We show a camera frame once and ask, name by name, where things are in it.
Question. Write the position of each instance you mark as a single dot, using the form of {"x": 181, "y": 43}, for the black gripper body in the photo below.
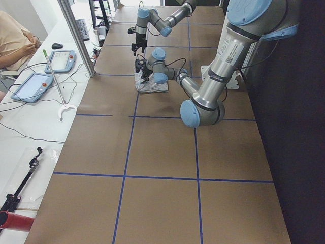
{"x": 145, "y": 70}
{"x": 138, "y": 39}

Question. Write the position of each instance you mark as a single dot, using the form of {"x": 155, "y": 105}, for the blue white striped polo shirt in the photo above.
{"x": 149, "y": 86}

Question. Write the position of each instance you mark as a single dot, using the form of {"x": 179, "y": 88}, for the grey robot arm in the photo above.
{"x": 246, "y": 22}
{"x": 164, "y": 26}

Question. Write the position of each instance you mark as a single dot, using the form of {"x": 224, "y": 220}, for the black keyboard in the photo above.
{"x": 82, "y": 28}

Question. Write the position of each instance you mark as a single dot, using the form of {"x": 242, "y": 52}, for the far teach pendant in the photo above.
{"x": 62, "y": 61}

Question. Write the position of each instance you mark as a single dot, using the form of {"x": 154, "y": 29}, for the teach pendant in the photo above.
{"x": 33, "y": 87}
{"x": 62, "y": 61}

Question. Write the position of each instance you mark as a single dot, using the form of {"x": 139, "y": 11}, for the black computer mouse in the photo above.
{"x": 56, "y": 46}

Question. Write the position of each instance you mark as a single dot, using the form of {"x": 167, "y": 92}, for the chrome metal rod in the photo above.
{"x": 65, "y": 106}

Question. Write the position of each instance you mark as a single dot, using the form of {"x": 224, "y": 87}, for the near teach pendant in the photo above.
{"x": 33, "y": 87}

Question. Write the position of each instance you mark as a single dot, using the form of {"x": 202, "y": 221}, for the person in beige shirt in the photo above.
{"x": 18, "y": 44}

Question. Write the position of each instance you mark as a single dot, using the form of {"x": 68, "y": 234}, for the black tripod stick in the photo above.
{"x": 12, "y": 200}

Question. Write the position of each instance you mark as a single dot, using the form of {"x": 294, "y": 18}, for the red cylinder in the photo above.
{"x": 14, "y": 221}

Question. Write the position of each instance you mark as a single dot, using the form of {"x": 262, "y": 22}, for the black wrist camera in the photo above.
{"x": 140, "y": 65}
{"x": 132, "y": 30}

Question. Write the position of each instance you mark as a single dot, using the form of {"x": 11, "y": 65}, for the aluminium frame post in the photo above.
{"x": 70, "y": 19}

